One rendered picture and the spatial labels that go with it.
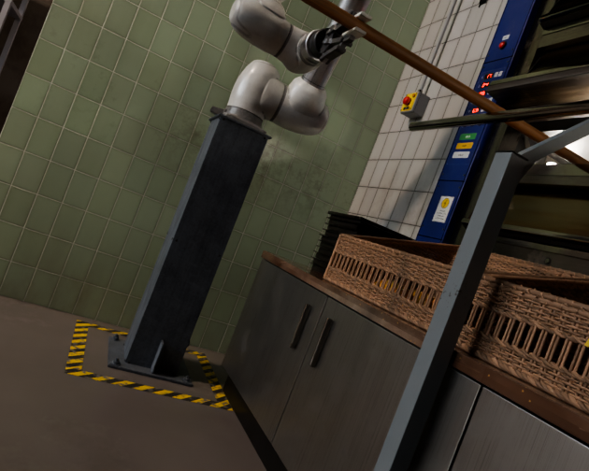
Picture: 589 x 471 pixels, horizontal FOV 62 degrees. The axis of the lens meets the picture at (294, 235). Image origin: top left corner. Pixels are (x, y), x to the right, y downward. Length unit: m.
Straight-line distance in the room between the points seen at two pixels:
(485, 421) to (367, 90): 2.04
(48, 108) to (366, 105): 1.50
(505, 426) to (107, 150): 1.89
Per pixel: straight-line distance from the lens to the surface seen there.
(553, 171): 1.74
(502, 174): 0.96
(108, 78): 2.33
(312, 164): 2.51
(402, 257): 1.25
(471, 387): 0.94
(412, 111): 2.40
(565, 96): 1.77
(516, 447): 0.87
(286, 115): 1.99
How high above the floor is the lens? 0.66
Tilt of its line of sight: level
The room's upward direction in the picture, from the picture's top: 21 degrees clockwise
